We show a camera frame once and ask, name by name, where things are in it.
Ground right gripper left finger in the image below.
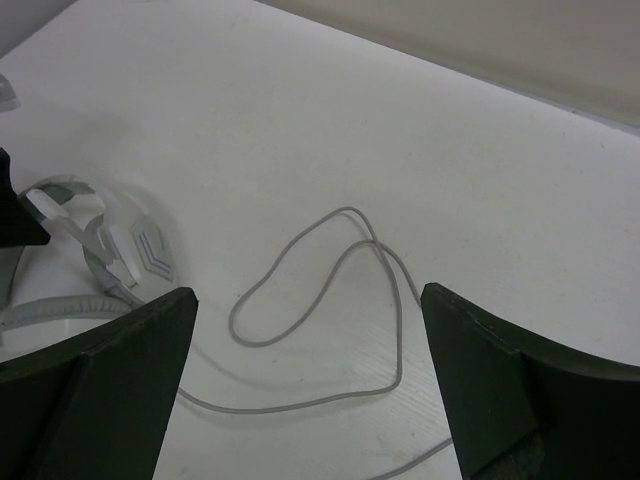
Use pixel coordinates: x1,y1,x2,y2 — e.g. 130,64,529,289
1,287,198,479

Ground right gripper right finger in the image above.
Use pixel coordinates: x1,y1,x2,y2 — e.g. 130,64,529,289
421,283,639,479

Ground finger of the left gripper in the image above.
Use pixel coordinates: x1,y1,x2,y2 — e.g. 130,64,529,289
0,149,50,248

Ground white grey headphones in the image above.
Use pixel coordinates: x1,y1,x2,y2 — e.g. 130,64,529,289
1,175,178,358

